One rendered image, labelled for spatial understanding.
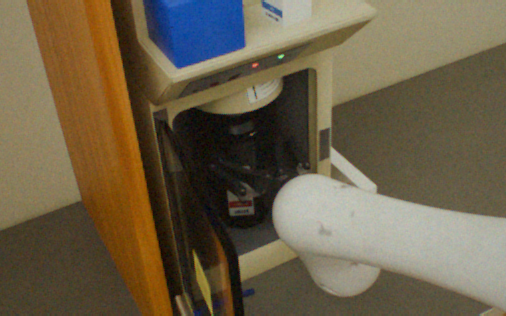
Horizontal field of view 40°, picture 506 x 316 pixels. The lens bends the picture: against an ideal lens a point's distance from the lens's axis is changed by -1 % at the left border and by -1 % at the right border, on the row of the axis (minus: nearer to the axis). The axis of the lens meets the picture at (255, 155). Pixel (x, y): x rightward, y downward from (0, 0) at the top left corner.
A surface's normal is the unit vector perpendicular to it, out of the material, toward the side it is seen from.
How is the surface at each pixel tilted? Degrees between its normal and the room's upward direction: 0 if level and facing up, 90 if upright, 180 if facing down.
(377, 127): 0
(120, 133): 90
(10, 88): 90
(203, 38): 90
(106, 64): 90
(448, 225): 21
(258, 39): 0
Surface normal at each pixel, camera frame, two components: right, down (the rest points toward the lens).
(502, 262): -0.66, -0.20
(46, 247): -0.05, -0.78
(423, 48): 0.47, 0.53
